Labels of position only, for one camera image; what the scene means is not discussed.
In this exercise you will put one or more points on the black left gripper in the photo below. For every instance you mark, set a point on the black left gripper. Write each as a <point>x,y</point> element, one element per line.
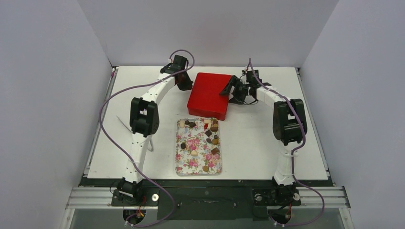
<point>187,86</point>

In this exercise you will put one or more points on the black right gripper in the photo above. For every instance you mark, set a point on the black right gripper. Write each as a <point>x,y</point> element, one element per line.
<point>234,87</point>

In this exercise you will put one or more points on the red box lid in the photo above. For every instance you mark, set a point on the red box lid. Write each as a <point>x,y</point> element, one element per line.
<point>205,92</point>

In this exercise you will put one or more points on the red chocolate box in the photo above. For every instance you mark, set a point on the red chocolate box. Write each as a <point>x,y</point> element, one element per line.
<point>220,115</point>

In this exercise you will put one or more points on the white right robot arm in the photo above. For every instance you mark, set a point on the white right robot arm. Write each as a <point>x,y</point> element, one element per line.
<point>289,129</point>

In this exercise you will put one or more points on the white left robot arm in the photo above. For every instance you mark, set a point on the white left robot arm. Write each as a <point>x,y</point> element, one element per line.
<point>144,122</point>

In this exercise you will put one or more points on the brown cube chocolate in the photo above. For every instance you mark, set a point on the brown cube chocolate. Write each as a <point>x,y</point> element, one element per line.
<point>215,151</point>

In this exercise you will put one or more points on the floral serving tray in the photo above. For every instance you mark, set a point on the floral serving tray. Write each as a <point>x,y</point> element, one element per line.
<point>197,134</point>

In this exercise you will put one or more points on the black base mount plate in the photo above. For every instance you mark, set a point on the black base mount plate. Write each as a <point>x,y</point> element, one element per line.
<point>186,199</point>

